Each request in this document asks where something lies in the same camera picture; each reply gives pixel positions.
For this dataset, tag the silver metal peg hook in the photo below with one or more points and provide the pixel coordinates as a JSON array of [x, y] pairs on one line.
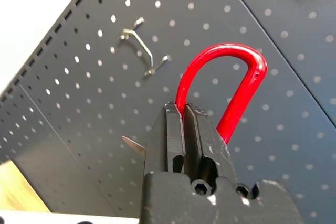
[[141, 43]]

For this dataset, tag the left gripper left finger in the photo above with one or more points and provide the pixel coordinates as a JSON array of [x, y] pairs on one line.
[[168, 140]]

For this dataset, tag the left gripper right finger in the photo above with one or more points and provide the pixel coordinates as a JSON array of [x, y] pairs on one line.
[[202, 140]]

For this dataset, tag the grey metal pegboard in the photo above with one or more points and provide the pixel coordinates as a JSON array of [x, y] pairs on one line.
[[236, 37]]

